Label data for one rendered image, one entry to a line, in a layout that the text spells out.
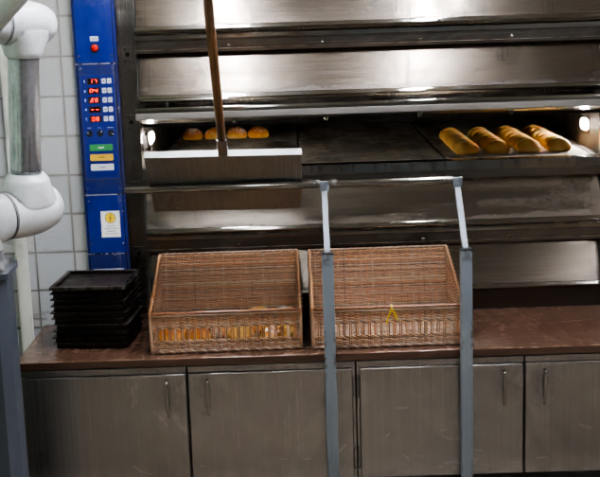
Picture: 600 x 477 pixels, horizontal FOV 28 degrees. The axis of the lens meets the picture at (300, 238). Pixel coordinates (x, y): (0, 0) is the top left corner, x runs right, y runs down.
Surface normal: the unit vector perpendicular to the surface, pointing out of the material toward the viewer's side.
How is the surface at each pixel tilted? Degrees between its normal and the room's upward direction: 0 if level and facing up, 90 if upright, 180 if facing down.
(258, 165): 139
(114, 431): 90
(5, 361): 90
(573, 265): 70
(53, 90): 90
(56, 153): 90
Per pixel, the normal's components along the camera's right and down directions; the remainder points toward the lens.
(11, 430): 0.76, 0.11
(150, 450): 0.00, 0.19
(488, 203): -0.03, -0.14
